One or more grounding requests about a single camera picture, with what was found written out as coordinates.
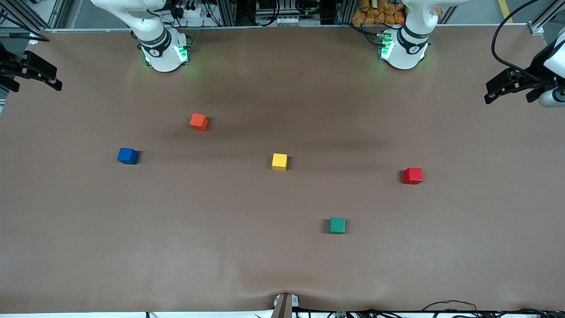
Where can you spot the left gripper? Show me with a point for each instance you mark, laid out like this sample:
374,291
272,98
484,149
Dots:
536,74

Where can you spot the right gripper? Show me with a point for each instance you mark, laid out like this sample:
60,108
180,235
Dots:
9,67

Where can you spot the blue block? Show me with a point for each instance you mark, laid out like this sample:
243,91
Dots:
128,156

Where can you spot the red block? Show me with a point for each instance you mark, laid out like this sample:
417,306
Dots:
413,176

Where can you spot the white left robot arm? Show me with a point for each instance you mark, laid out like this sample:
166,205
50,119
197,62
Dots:
406,53

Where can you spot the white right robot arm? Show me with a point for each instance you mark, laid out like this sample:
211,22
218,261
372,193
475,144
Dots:
159,48

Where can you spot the white power strip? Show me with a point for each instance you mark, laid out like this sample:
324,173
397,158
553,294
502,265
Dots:
190,12

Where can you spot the orange block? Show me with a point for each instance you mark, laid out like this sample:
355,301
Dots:
198,122

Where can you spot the green block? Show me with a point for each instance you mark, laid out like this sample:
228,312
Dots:
337,225

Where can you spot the white terminal block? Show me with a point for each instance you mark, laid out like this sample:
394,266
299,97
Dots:
288,20

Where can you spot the yellow block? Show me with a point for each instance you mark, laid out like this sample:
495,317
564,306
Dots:
279,161

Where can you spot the table cover mat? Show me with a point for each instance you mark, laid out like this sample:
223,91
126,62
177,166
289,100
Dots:
282,265

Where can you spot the metal table clamp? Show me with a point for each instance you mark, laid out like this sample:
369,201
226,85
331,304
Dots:
284,305

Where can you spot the aluminium frame post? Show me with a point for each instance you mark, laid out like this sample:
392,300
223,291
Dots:
545,17
26,13

